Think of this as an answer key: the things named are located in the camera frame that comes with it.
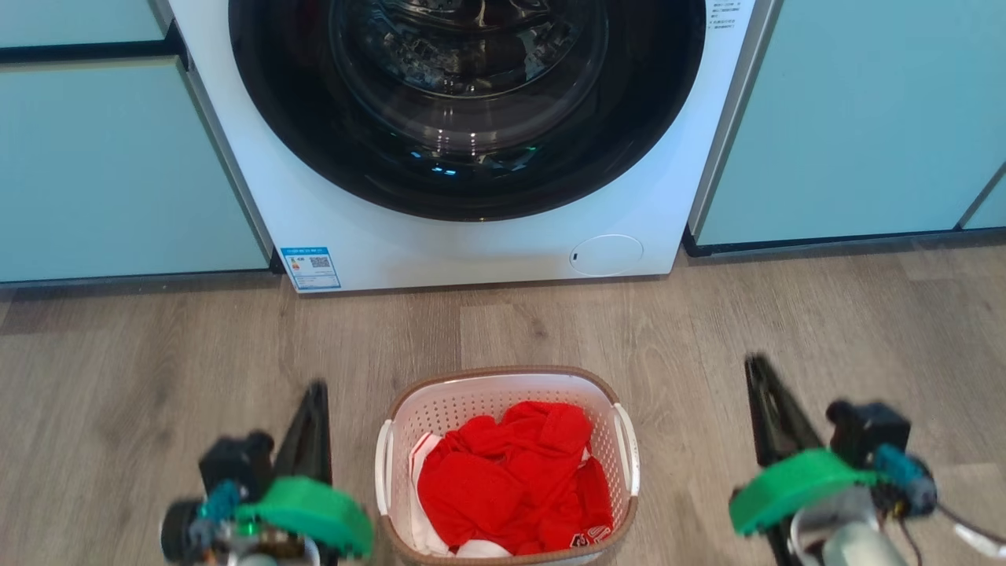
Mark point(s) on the narrow pale teal cabinet door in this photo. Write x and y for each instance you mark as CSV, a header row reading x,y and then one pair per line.
x,y
989,206

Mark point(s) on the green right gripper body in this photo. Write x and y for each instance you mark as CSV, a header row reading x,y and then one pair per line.
x,y
794,487

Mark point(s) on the pale teal cabinet drawer front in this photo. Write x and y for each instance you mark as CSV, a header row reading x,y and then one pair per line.
x,y
78,20

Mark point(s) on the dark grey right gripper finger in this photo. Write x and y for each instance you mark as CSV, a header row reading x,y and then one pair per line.
x,y
795,428
762,417

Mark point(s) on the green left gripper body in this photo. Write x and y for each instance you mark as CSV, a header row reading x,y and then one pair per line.
x,y
310,515

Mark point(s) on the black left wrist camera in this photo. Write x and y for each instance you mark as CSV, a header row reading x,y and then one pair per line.
x,y
236,464

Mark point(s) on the round white filter cover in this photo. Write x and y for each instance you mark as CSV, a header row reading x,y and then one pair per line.
x,y
606,255

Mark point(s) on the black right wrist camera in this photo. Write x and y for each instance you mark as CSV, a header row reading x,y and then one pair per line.
x,y
872,436

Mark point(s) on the blue energy label sticker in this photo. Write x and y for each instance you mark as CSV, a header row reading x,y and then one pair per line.
x,y
310,269

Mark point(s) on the white garment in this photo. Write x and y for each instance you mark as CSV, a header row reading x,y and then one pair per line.
x,y
424,523

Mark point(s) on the large pale teal cabinet door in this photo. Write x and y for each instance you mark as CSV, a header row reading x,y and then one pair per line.
x,y
118,173

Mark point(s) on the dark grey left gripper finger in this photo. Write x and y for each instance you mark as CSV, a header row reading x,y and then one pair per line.
x,y
297,444
324,440

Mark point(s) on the black round washer door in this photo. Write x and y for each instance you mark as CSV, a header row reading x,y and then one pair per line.
x,y
464,110

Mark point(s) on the white perforated laundry basket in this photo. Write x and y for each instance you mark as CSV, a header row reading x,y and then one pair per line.
x,y
464,401

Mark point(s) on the red garment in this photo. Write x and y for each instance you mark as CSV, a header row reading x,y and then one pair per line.
x,y
511,479

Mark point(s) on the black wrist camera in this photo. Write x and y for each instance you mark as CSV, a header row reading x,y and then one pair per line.
x,y
236,464
872,436

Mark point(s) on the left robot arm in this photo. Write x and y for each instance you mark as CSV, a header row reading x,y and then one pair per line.
x,y
251,550

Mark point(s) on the wide pale teal cabinet door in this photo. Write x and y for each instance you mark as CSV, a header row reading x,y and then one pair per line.
x,y
849,118

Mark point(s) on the white front-load washing machine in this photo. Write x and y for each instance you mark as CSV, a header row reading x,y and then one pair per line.
x,y
471,251

